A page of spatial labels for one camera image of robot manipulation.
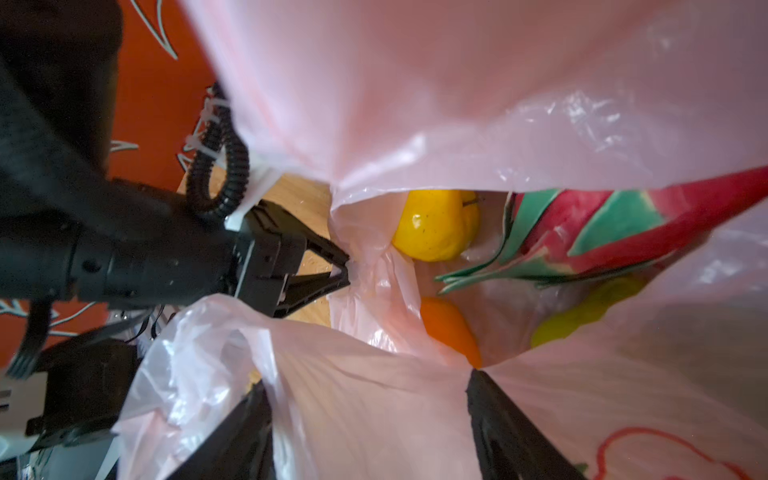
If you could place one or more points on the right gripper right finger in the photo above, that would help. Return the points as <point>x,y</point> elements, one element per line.
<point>508,445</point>

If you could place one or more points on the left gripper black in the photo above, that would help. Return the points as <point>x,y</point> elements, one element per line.
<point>269,251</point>

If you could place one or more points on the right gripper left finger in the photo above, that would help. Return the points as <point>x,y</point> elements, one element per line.
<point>241,447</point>

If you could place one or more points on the yellow apple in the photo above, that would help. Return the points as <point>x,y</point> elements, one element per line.
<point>437,225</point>

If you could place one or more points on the pink plastic bag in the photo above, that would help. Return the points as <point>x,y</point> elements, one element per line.
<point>380,98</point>

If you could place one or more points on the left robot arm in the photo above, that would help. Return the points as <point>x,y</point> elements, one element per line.
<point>95,257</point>

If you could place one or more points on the red dragon fruit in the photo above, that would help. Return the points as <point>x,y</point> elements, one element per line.
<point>559,236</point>

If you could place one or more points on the green pear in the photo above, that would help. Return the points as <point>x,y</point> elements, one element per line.
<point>590,310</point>

